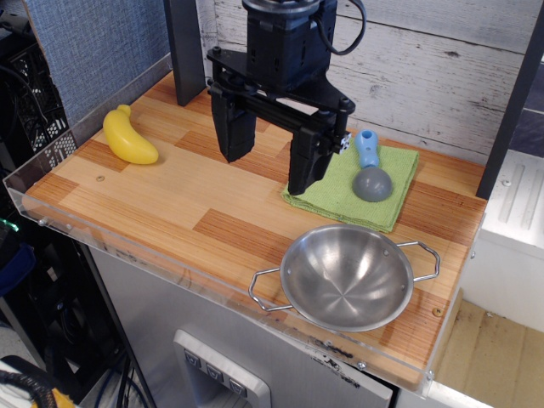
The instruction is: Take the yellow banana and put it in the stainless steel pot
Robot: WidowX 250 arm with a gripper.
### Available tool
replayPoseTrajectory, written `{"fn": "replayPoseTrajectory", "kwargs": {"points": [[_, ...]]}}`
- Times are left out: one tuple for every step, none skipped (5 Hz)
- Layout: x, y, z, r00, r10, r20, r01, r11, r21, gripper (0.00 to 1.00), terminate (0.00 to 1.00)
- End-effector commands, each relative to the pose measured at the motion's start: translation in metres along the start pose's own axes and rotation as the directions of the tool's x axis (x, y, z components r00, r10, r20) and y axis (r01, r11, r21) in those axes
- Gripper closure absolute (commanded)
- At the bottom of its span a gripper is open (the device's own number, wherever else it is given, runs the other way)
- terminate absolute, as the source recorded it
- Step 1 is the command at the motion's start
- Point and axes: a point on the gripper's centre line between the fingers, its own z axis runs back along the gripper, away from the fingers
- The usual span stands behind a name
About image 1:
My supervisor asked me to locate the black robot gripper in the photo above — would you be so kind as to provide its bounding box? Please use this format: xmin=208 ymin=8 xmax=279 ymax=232
xmin=207 ymin=1 xmax=354 ymax=196

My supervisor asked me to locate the yellow toy banana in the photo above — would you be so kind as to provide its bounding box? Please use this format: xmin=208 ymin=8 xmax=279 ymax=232
xmin=103 ymin=105 xmax=159 ymax=165

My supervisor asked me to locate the green cloth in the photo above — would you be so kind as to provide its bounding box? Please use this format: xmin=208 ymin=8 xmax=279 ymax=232
xmin=281 ymin=145 xmax=419 ymax=233

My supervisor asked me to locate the blue and grey toy scoop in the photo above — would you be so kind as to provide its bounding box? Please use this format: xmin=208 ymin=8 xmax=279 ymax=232
xmin=352 ymin=129 xmax=393 ymax=202

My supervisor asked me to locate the clear acrylic table guard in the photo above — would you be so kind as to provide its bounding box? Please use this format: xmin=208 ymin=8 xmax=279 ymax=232
xmin=5 ymin=74 xmax=485 ymax=393

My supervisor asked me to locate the grey dispenser panel with buttons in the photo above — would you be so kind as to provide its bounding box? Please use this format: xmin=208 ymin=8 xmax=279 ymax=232
xmin=173 ymin=330 xmax=272 ymax=407

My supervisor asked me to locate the black perforated crate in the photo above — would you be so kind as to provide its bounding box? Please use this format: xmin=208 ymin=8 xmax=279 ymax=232
xmin=1 ymin=32 xmax=77 ymax=176

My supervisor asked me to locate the white plastic side unit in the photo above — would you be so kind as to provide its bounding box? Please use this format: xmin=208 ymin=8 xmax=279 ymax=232
xmin=460 ymin=150 xmax=543 ymax=332

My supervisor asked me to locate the dark grey left post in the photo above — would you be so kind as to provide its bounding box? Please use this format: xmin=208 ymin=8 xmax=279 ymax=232
xmin=163 ymin=0 xmax=206 ymax=106

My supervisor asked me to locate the dark grey post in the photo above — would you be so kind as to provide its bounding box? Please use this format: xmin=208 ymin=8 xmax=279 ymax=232
xmin=163 ymin=0 xmax=206 ymax=106
xmin=476 ymin=6 xmax=543 ymax=200

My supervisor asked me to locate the stainless steel bowl with handles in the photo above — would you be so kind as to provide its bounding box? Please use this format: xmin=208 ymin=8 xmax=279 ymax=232
xmin=275 ymin=224 xmax=441 ymax=332

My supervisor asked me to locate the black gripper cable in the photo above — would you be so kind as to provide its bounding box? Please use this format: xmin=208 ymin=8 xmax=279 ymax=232
xmin=314 ymin=0 xmax=367 ymax=56

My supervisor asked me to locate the dark grey right post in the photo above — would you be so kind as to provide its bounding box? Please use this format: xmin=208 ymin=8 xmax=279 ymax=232
xmin=476 ymin=6 xmax=543 ymax=200

